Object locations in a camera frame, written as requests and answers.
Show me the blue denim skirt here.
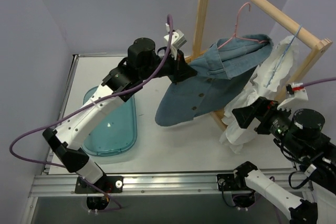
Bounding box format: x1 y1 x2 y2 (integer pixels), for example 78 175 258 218
155 34 273 126

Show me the pink wire hanger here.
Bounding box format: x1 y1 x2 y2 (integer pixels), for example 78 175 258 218
217 2 269 49

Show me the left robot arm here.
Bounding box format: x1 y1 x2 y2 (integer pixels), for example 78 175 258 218
43 31 196 192

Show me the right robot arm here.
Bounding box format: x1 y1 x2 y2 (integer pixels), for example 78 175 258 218
232 97 335 223

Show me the white garment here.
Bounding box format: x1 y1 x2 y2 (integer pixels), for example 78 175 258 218
219 36 299 154

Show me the teal plastic tray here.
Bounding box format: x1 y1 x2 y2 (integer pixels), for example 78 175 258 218
82 97 137 157

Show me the wooden clothes rack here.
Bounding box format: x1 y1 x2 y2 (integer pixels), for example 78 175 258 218
183 0 333 132

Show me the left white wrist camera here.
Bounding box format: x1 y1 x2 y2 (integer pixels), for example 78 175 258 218
164 23 187 55

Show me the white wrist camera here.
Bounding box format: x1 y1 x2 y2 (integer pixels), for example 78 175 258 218
164 23 187 55
277 83 309 111

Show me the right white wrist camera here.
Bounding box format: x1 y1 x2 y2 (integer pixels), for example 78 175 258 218
277 83 309 111

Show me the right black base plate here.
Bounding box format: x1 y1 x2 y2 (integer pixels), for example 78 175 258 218
216 173 250 191

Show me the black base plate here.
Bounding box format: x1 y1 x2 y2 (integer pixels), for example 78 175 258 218
75 175 124 194
216 173 250 191

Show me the blue wire hanger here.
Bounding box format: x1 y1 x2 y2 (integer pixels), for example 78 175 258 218
265 25 302 88

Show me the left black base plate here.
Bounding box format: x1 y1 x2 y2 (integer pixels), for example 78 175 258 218
75 175 124 194

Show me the aluminium front rail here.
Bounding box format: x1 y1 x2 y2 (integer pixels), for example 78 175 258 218
28 170 314 197

